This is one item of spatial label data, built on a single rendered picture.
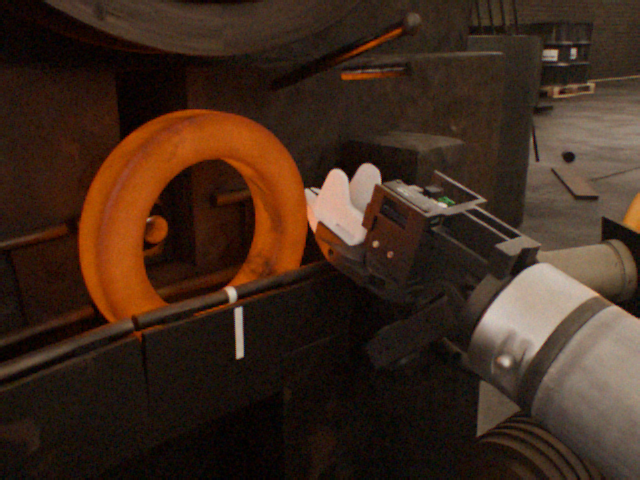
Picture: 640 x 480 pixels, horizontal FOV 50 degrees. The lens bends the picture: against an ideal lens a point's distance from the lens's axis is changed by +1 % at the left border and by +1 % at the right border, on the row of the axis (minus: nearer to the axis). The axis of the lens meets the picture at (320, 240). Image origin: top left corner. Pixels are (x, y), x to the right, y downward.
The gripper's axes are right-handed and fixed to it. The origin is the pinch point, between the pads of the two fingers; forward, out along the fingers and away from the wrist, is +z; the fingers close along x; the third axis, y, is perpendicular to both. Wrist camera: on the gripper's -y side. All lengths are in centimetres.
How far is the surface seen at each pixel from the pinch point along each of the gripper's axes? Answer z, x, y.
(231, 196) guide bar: 3.8, 6.5, 0.0
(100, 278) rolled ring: -3.0, 21.5, 0.1
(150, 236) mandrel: 5.3, 13.0, -3.4
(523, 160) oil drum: 107, -242, -79
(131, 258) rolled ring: -3.0, 19.3, 1.1
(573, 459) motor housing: -25.0, -14.6, -15.9
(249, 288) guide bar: -5.6, 10.9, -2.1
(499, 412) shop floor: 13, -94, -83
